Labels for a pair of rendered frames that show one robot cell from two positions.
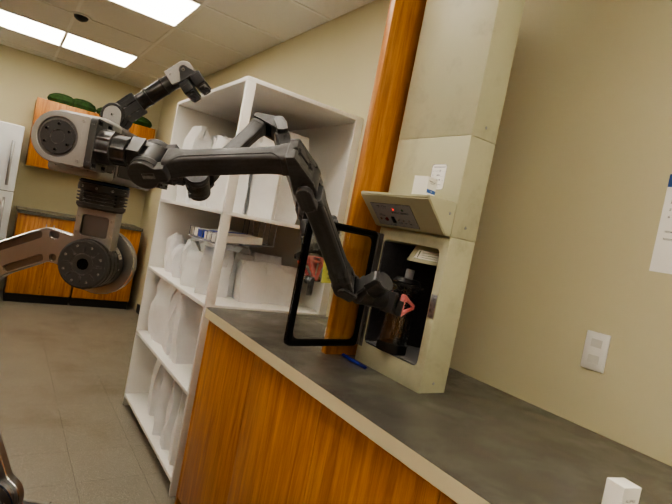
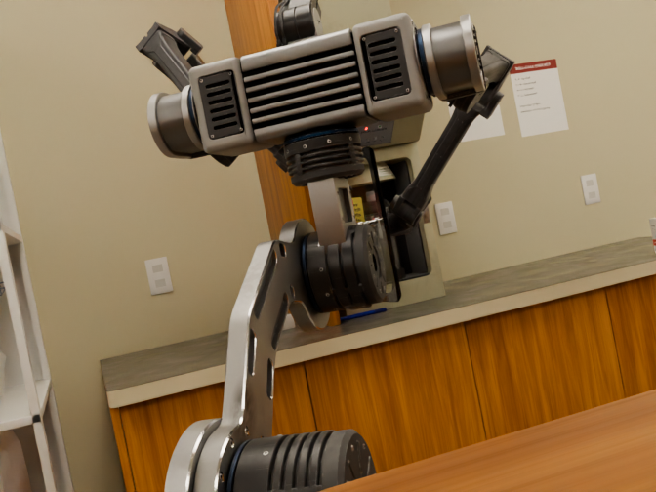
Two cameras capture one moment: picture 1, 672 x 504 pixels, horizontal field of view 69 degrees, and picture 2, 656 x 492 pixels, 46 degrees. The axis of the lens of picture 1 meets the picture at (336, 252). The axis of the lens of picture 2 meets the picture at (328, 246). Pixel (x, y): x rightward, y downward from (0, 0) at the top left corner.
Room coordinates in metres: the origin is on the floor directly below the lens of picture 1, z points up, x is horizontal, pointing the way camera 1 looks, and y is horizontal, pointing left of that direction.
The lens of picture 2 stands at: (1.04, 2.01, 1.21)
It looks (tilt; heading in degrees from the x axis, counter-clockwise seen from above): 1 degrees down; 287
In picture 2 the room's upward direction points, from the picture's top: 11 degrees counter-clockwise
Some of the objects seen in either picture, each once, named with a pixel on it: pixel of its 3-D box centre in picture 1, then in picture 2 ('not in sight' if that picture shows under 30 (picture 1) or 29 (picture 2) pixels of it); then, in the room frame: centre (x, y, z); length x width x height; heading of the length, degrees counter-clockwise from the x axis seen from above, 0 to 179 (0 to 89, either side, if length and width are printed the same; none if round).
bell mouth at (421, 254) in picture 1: (435, 256); (366, 175); (1.60, -0.32, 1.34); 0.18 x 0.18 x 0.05
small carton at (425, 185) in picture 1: (424, 187); not in sight; (1.47, -0.22, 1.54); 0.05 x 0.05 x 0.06; 48
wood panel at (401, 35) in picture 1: (413, 170); (266, 94); (1.84, -0.23, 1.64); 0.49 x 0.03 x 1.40; 125
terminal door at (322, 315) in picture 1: (333, 285); (358, 228); (1.58, -0.01, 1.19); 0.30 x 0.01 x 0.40; 131
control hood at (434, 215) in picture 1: (402, 212); (371, 129); (1.53, -0.18, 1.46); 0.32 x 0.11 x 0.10; 35
